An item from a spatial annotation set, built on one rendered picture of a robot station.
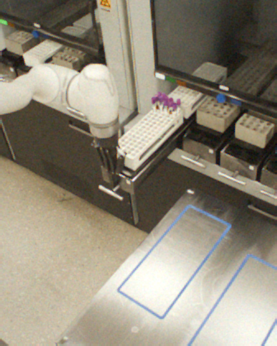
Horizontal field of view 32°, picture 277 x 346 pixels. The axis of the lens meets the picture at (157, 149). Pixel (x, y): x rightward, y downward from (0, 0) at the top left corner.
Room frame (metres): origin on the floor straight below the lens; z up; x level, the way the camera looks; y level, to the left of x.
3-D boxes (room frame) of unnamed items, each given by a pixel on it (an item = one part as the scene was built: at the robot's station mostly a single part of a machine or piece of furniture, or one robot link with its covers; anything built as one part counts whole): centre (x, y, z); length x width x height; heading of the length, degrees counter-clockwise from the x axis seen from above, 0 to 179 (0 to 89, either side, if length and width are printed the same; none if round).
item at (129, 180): (1.36, -0.06, 0.78); 0.73 x 0.14 x 0.09; 142
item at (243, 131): (1.20, -0.32, 0.85); 0.12 x 0.02 x 0.06; 51
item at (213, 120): (1.29, -0.20, 0.85); 0.12 x 0.02 x 0.06; 52
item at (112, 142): (1.10, 0.15, 0.96); 0.08 x 0.07 x 0.09; 52
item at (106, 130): (1.10, 0.15, 1.03); 0.09 x 0.09 x 0.06
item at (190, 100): (1.50, -0.17, 0.83); 0.30 x 0.10 x 0.06; 142
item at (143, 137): (1.25, 0.03, 0.83); 0.30 x 0.10 x 0.06; 142
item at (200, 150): (1.47, -0.34, 0.78); 0.73 x 0.14 x 0.09; 142
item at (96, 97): (1.11, 0.16, 1.14); 0.13 x 0.11 x 0.16; 57
